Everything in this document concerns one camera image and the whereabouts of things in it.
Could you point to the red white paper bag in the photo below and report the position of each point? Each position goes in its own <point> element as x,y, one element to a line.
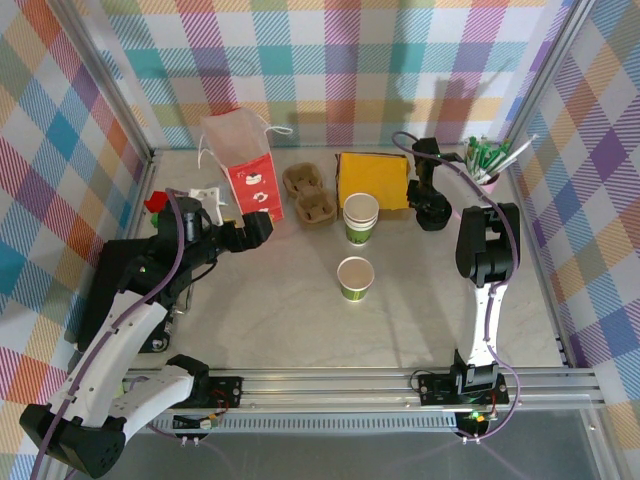
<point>255,185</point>

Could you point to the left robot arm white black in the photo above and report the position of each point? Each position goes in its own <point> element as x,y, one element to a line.
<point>100,350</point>

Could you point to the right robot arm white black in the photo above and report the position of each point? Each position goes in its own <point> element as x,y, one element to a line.
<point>487,325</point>

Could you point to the black round lid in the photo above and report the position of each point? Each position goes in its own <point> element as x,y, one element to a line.
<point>435,223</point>

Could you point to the small green block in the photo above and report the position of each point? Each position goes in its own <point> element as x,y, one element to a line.
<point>155,219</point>

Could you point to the red house-shaped block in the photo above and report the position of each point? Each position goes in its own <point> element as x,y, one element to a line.
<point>157,200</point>

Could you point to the yellow napkin stack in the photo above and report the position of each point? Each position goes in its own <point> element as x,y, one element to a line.
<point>375,175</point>

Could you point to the green wrapped straw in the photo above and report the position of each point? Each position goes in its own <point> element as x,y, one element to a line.
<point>481,160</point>
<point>495,159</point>
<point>471,157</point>

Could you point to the brown cardboard napkin box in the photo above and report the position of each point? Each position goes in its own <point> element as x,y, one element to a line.
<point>337,175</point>

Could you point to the white wrapped straw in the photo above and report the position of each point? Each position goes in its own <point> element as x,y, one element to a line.
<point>517,152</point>

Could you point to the black flat case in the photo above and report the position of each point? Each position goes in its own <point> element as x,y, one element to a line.
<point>97,290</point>

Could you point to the small electronics board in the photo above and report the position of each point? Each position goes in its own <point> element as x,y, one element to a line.
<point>477,417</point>
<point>210,423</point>

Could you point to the aluminium side rail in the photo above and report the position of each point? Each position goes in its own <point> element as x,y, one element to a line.
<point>145,175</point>

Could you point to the aluminium frame post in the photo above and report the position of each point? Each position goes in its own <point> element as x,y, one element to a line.
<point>545,75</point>
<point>109,75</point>

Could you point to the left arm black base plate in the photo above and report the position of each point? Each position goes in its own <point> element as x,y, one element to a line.
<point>227,390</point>

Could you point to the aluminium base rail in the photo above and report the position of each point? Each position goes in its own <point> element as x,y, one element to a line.
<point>325,387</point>

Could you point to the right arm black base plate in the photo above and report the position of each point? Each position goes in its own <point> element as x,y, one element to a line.
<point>435,390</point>

